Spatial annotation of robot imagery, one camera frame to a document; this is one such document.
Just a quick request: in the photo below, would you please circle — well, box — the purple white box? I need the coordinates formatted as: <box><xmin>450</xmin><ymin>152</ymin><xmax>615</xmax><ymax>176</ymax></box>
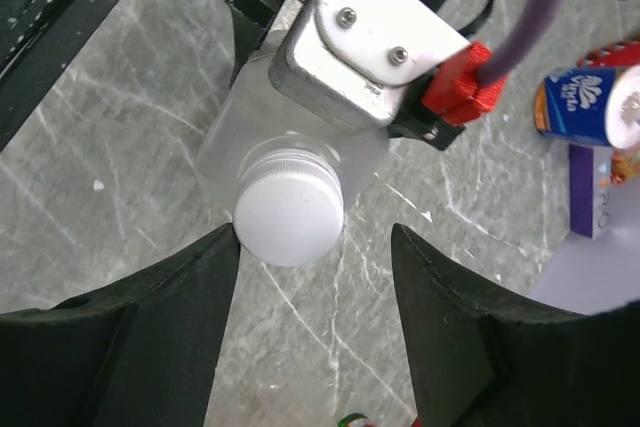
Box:
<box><xmin>569</xmin><ymin>144</ymin><xmax>618</xmax><ymax>239</ymax></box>

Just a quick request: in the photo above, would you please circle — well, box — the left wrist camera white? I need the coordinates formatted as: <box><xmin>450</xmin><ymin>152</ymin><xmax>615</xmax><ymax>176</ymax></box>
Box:
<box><xmin>268</xmin><ymin>0</ymin><xmax>470</xmax><ymax>132</ymax></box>

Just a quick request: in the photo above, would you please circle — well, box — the white bottle cap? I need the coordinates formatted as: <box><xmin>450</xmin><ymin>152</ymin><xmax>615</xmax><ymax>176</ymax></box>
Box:
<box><xmin>232</xmin><ymin>148</ymin><xmax>345</xmax><ymax>267</ymax></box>

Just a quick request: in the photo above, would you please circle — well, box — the red snack bag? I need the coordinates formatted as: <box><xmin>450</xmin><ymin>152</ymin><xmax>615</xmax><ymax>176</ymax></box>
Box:
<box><xmin>576</xmin><ymin>36</ymin><xmax>640</xmax><ymax>67</ymax></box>

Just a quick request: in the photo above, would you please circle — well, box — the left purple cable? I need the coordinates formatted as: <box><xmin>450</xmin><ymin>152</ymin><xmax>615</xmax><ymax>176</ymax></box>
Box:
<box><xmin>474</xmin><ymin>0</ymin><xmax>586</xmax><ymax>84</ymax></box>

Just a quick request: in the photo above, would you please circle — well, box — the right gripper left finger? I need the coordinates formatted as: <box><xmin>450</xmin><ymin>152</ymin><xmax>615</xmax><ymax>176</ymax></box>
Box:
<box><xmin>1</xmin><ymin>224</ymin><xmax>240</xmax><ymax>426</ymax></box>

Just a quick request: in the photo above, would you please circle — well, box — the green glass bottle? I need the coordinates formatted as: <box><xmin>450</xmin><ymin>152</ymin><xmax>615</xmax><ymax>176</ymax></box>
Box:
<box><xmin>337</xmin><ymin>413</ymin><xmax>377</xmax><ymax>427</ymax></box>

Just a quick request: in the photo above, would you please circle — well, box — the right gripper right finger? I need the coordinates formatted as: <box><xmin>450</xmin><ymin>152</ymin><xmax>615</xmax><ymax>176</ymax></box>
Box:
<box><xmin>391</xmin><ymin>224</ymin><xmax>639</xmax><ymax>426</ymax></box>

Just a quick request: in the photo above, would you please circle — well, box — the clear bottle yellow label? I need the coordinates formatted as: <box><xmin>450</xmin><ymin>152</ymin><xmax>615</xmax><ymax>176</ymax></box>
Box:
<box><xmin>195</xmin><ymin>30</ymin><xmax>389</xmax><ymax>212</ymax></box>

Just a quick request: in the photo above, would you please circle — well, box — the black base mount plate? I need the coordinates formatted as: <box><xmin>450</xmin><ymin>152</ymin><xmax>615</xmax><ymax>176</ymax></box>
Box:
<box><xmin>1</xmin><ymin>0</ymin><xmax>119</xmax><ymax>145</ymax></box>

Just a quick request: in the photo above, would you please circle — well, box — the toilet paper roll blue wrap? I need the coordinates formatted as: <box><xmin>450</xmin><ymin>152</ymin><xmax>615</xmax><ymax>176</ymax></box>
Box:
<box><xmin>533</xmin><ymin>65</ymin><xmax>639</xmax><ymax>150</ymax></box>

